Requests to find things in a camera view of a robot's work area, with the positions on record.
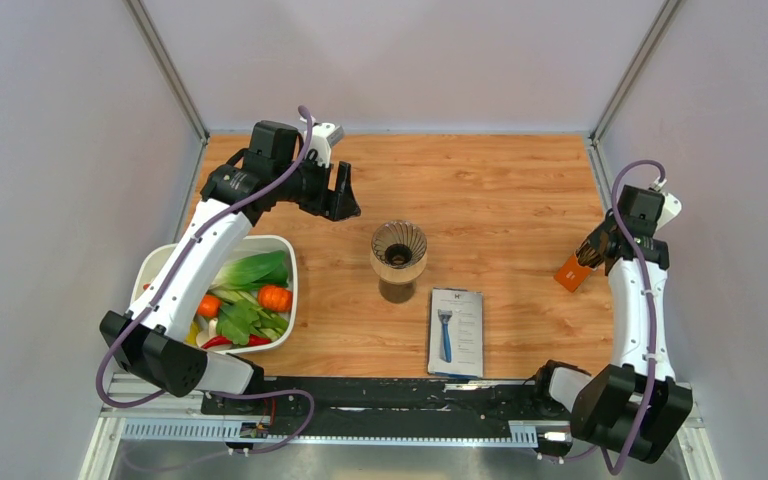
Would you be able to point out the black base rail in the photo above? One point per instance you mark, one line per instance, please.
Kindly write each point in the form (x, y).
(404, 411)

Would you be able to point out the orange toy pumpkin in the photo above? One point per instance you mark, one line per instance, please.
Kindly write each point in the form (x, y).
(275, 298)

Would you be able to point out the orange coffee filter box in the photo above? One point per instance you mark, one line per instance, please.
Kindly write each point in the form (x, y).
(578, 267)

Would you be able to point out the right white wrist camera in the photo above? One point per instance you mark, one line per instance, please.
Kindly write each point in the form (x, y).
(672, 206)

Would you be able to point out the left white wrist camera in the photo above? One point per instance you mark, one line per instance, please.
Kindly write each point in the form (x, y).
(322, 141)

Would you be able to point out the yellow toy cabbage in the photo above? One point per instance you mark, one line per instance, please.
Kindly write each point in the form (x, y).
(192, 335)

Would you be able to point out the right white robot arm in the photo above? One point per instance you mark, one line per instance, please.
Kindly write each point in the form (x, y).
(634, 404)

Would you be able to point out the green bok choy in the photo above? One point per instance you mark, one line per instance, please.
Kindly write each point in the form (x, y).
(253, 272)

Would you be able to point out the orange toy carrot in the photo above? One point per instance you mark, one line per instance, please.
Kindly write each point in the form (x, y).
(209, 306)

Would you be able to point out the red chili pepper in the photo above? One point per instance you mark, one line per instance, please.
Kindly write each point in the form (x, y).
(221, 343)

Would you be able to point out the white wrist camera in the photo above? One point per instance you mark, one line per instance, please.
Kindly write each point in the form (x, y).
(322, 141)
(672, 206)

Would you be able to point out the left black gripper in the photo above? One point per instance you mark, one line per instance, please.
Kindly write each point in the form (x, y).
(339, 204)

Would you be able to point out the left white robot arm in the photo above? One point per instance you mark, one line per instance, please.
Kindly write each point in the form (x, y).
(280, 164)

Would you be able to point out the green leafy vegetable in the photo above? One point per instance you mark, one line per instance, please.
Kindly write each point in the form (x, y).
(246, 325)

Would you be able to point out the round wooden dripper stand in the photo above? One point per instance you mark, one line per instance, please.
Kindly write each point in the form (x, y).
(398, 275)

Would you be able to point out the razor retail package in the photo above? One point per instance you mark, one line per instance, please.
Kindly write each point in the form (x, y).
(456, 333)

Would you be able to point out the glass ribbed coffee dripper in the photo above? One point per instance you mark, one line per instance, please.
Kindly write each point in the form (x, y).
(398, 244)

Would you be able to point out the white vegetable tray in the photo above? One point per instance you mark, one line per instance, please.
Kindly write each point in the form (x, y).
(253, 245)

